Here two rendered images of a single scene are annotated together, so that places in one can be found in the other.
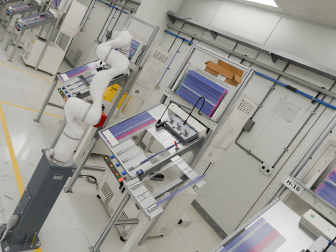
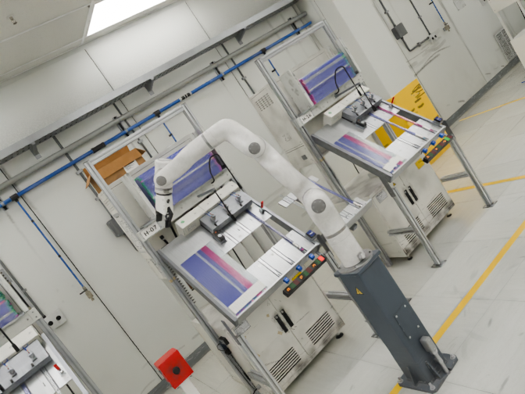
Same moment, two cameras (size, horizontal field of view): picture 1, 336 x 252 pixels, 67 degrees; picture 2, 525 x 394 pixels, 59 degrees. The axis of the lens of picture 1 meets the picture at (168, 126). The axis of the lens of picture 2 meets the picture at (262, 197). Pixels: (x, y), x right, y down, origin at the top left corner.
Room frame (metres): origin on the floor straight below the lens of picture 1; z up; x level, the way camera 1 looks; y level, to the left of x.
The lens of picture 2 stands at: (0.98, 2.62, 1.54)
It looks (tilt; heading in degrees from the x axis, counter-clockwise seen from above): 8 degrees down; 290
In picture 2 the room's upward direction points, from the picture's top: 34 degrees counter-clockwise
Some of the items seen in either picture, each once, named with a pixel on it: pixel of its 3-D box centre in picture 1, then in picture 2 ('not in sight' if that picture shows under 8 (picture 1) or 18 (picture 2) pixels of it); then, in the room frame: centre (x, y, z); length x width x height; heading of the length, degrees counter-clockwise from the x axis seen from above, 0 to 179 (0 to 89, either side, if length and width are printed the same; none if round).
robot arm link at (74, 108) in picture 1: (75, 117); (323, 213); (1.54, 0.53, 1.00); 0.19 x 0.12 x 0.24; 104
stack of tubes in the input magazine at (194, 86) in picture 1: (202, 93); (179, 174); (2.38, -0.11, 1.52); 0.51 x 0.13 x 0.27; 47
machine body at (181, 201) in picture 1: (144, 193); (268, 325); (2.51, -0.15, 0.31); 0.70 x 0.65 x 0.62; 47
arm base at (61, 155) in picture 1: (65, 146); (345, 247); (1.55, 0.50, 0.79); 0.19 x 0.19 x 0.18
